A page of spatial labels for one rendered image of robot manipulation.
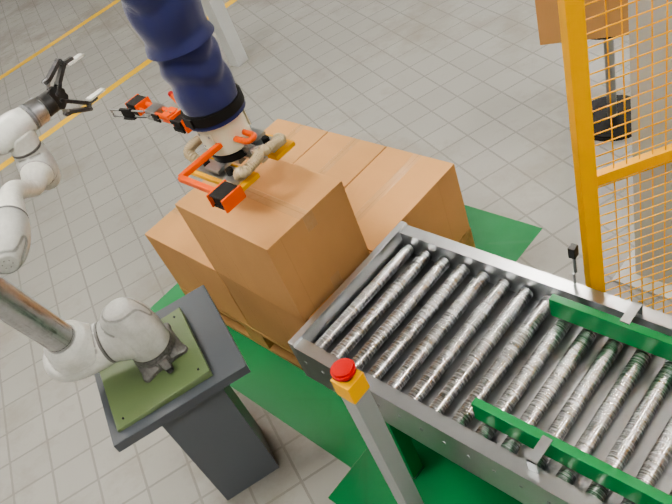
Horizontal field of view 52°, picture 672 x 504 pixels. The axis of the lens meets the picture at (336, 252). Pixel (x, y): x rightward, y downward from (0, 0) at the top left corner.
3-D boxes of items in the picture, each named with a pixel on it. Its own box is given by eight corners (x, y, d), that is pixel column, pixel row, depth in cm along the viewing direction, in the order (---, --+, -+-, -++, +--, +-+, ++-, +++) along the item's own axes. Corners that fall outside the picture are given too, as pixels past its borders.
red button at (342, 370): (364, 371, 184) (360, 363, 181) (347, 391, 181) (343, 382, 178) (345, 361, 188) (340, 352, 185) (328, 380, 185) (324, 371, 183)
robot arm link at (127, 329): (173, 350, 236) (139, 312, 220) (125, 373, 236) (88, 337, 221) (167, 317, 247) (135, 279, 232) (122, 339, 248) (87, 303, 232)
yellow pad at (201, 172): (261, 176, 245) (255, 165, 242) (241, 194, 241) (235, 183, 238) (204, 157, 267) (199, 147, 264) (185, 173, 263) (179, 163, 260)
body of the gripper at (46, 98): (29, 95, 226) (52, 79, 230) (44, 116, 232) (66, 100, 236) (39, 98, 222) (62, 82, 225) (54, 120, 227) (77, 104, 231)
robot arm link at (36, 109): (30, 126, 230) (44, 116, 233) (42, 131, 224) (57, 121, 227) (13, 104, 224) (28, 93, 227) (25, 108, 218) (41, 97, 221)
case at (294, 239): (370, 255, 283) (341, 180, 257) (304, 322, 267) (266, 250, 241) (277, 214, 322) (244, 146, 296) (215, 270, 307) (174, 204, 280)
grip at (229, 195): (246, 196, 220) (240, 184, 217) (227, 213, 217) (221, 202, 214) (230, 190, 226) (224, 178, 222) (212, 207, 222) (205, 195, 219)
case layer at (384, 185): (470, 227, 334) (454, 163, 308) (340, 378, 294) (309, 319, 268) (302, 173, 411) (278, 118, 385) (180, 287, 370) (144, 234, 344)
